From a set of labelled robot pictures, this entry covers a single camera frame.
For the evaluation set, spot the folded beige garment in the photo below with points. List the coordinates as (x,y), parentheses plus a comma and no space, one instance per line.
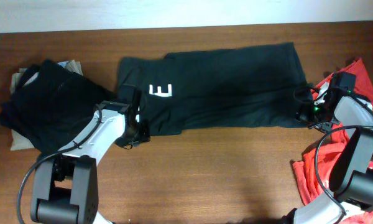
(19,79)

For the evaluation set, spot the folded black garment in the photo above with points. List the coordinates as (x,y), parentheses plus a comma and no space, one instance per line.
(51,105)

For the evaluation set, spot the black Nike t-shirt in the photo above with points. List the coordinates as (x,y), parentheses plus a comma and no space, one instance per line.
(250,87)

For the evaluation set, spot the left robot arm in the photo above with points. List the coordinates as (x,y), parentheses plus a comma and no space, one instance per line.
(66,182)

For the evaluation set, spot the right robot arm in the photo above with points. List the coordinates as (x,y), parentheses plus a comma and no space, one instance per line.
(339,108)

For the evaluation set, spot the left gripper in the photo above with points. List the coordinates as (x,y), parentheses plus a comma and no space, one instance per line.
(137,130)

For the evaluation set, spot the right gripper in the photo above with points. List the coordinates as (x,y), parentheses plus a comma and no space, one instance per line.
(306,116)

